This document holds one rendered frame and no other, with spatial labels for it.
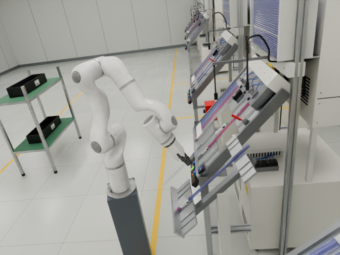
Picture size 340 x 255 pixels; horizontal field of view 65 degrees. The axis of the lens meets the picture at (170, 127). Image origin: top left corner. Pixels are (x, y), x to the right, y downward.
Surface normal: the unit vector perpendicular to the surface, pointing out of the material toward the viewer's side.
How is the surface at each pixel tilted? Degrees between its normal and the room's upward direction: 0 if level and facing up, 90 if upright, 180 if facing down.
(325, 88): 90
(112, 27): 90
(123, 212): 90
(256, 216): 90
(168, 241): 0
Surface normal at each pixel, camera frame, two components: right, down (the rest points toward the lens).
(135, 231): 0.20, 0.41
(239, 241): -0.13, -0.89
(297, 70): -0.04, 0.45
